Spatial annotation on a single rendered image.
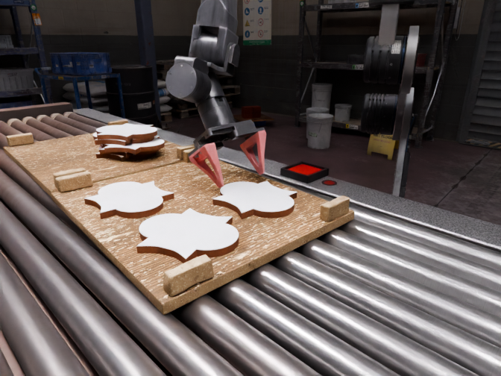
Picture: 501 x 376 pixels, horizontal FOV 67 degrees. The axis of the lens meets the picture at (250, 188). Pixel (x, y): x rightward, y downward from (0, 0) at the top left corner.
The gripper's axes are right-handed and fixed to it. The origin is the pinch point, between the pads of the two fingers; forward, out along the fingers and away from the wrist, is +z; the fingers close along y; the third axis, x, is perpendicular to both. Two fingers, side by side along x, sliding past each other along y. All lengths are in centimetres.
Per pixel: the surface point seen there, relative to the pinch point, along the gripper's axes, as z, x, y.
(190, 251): 8.6, -11.6, -20.3
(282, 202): 7.4, -8.9, -0.7
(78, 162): -18.4, 31.7, -17.5
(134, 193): -3.7, 7.1, -17.2
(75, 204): -5.4, 11.6, -25.7
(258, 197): 5.0, -5.4, -2.3
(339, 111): -77, 260, 389
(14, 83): -237, 406, 47
